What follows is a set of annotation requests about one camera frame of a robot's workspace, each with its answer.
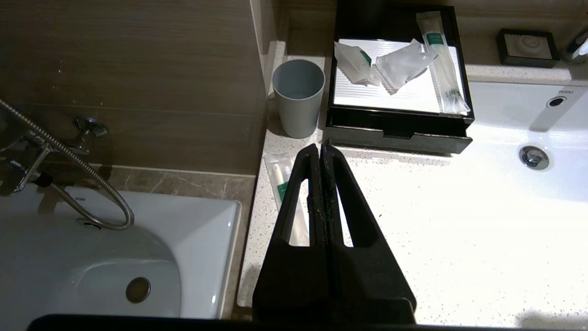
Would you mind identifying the toothbrush toothpaste packet green label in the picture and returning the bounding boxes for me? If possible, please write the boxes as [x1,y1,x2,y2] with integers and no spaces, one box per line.
[264,152,311,247]

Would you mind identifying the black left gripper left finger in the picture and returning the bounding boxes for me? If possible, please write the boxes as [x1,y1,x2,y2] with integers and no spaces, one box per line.
[252,143,330,322]

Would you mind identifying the small sachet green label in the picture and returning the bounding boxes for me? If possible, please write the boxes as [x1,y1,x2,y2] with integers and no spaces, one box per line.
[334,41,381,87]

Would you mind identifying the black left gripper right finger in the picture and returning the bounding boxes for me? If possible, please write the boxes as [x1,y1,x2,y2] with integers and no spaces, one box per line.
[320,140,418,323]

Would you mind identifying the long toothbrush packet green band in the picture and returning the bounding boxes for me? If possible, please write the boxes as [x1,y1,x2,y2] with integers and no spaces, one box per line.
[416,11,472,116]

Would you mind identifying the white bathtub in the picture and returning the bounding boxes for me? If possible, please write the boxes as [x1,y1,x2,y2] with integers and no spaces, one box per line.
[0,183,242,321]

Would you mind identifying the white sink basin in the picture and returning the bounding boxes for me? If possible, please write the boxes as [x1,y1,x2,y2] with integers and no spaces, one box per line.
[452,80,588,205]

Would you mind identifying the metal shower hose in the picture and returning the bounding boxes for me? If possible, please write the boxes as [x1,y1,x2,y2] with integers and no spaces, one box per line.
[0,98,136,232]

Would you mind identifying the black amenity box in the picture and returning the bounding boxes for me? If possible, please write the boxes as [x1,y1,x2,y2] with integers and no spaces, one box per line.
[323,0,475,155]

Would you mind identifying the clear sachet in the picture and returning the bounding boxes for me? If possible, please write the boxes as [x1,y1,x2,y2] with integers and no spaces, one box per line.
[375,38,439,95]

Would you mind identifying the black soap dish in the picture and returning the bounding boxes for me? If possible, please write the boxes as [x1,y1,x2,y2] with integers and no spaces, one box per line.
[496,28,560,69]

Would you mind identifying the grey plastic cup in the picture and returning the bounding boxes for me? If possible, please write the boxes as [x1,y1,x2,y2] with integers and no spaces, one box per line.
[271,58,326,139]

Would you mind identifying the chrome sink drain stopper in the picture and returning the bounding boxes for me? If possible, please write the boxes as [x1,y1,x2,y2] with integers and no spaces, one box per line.
[519,145,551,171]

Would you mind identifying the chrome sink faucet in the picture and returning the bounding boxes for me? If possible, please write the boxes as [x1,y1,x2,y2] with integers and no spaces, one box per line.
[561,29,588,64]

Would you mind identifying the chrome bathtub faucet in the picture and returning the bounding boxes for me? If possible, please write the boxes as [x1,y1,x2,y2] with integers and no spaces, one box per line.
[0,117,110,198]

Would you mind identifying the bathtub drain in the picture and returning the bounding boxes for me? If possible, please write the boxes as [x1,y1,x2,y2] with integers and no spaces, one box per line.
[125,276,152,304]

